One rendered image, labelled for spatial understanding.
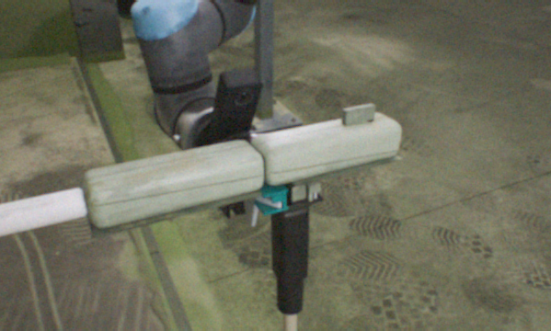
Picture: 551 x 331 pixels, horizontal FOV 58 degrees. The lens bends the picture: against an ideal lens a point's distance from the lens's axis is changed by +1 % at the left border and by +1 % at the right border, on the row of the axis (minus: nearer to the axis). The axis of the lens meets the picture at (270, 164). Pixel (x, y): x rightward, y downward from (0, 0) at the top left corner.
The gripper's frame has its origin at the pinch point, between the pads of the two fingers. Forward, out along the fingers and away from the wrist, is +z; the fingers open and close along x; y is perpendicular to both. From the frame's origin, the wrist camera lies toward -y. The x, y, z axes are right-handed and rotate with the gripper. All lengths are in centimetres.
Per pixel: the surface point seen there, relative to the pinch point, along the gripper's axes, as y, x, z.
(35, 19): 7, 13, -187
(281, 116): 33, -55, -106
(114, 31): 13, -17, -187
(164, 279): 41, 4, -46
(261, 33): 4, -46, -103
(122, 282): 41, 11, -49
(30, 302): 42, 28, -52
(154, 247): 40, 3, -57
